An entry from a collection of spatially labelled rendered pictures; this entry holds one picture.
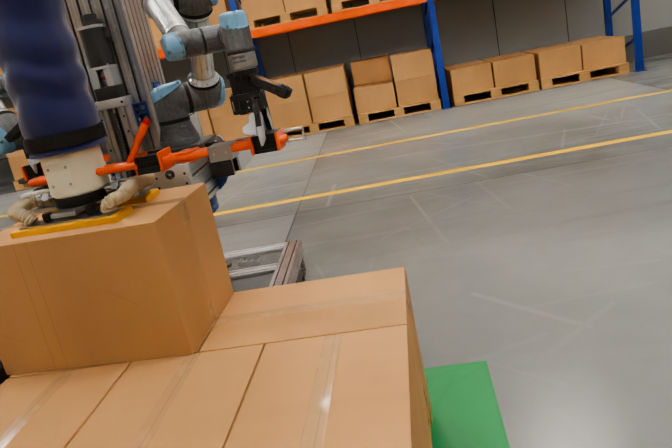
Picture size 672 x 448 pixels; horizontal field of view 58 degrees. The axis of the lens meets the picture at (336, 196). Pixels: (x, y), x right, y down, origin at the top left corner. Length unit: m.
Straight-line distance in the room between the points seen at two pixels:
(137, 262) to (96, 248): 0.12
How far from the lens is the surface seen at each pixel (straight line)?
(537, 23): 10.48
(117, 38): 2.55
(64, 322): 1.92
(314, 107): 8.94
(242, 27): 1.67
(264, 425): 1.41
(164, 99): 2.31
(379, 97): 8.89
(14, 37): 1.86
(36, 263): 1.89
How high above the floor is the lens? 1.32
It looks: 15 degrees down
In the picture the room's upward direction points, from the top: 12 degrees counter-clockwise
